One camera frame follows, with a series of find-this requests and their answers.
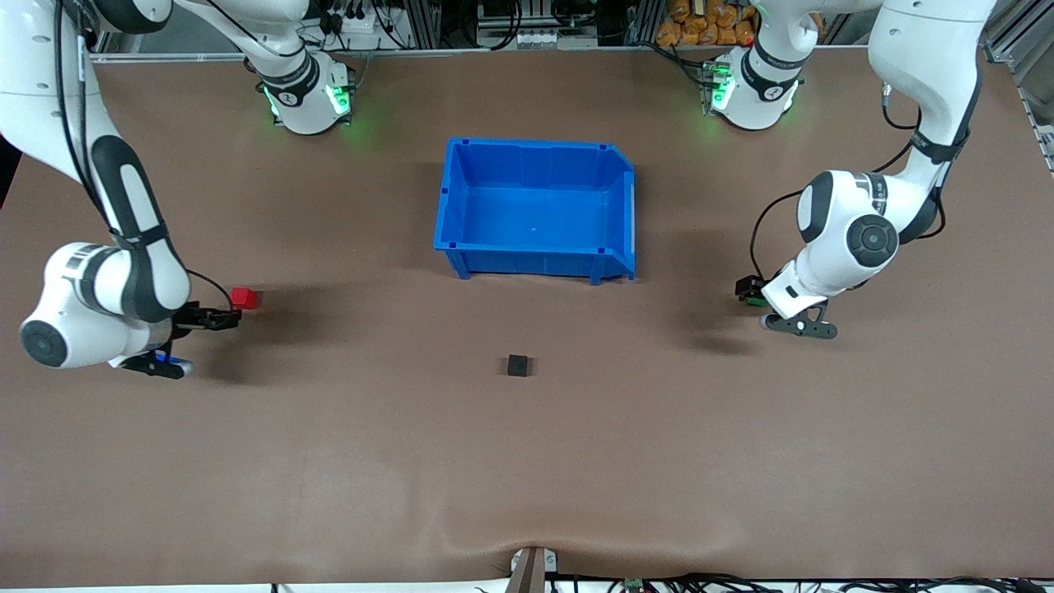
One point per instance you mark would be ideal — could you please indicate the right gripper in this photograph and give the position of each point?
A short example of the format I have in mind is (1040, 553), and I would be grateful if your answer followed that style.
(191, 318)

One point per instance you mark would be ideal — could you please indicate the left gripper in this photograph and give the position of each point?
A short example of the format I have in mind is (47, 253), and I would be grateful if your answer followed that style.
(748, 289)

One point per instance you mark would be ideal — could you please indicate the small green cube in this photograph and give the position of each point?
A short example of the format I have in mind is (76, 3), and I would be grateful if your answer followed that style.
(756, 301)

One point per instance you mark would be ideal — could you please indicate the small red cube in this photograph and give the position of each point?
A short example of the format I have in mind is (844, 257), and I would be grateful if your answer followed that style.
(245, 296)

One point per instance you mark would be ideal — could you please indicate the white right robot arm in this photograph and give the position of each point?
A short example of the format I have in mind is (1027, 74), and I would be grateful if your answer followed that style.
(82, 280)

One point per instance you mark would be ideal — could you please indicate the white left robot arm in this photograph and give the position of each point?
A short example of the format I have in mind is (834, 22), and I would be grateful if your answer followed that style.
(930, 49)

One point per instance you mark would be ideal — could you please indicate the small black cube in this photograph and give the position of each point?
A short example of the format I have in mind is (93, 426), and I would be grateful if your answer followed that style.
(518, 366)

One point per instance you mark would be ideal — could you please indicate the brown table mat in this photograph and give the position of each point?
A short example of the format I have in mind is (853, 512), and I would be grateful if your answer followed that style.
(329, 453)

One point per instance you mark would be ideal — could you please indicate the blue plastic storage bin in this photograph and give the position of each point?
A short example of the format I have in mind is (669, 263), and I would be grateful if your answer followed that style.
(535, 214)

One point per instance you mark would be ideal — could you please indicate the bag of orange items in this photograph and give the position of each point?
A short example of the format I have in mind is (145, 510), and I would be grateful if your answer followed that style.
(700, 29)

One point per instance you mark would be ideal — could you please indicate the white power strip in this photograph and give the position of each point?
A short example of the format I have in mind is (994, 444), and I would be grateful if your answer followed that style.
(362, 33)

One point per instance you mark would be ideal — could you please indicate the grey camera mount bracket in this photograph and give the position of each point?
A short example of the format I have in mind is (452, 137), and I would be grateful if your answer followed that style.
(531, 572)

